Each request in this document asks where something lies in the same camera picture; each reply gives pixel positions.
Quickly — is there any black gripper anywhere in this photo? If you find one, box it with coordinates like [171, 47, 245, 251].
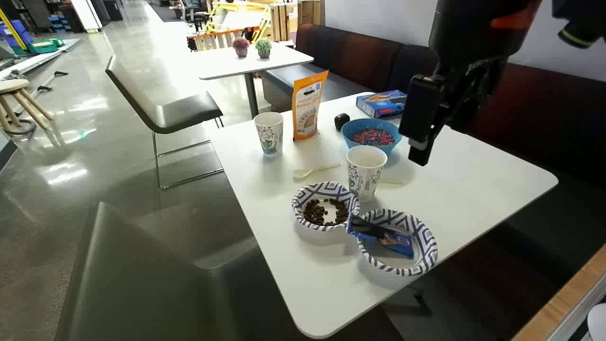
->
[401, 73, 444, 166]

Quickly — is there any blue candy bar wrapper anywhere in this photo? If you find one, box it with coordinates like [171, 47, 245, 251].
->
[349, 215, 416, 257]

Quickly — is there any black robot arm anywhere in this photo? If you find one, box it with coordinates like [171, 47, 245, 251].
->
[401, 0, 543, 164]

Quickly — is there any blue cereal bar box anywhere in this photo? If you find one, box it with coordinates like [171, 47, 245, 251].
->
[357, 88, 408, 117]

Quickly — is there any blue bowl with candies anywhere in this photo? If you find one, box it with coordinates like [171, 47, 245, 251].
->
[342, 117, 402, 155]

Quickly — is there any dark sofa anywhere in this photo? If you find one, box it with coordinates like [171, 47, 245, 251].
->
[262, 24, 438, 111]

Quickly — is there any small black object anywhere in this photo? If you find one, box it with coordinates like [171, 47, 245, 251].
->
[334, 111, 351, 130]

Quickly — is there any orange snack pouch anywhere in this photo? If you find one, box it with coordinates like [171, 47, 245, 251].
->
[293, 69, 329, 141]

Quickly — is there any white square table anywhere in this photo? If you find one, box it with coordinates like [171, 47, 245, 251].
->
[213, 96, 558, 338]

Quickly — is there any blue patterned paper plate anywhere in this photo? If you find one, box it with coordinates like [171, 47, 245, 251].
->
[347, 208, 440, 276]

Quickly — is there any patterned paper bowl with food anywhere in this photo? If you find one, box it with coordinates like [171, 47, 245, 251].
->
[293, 181, 361, 244]

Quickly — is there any far patterned paper cup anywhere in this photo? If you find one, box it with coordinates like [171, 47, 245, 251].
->
[255, 111, 285, 155]

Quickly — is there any far white table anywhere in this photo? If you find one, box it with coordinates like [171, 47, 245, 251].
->
[194, 43, 313, 117]

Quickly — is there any black bench seat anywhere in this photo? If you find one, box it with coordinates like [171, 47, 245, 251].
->
[105, 54, 224, 189]

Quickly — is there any grey chair foreground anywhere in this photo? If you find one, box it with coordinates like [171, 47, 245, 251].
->
[56, 202, 298, 341]

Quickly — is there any wooden stool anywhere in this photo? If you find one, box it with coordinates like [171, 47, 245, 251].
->
[0, 79, 65, 147]

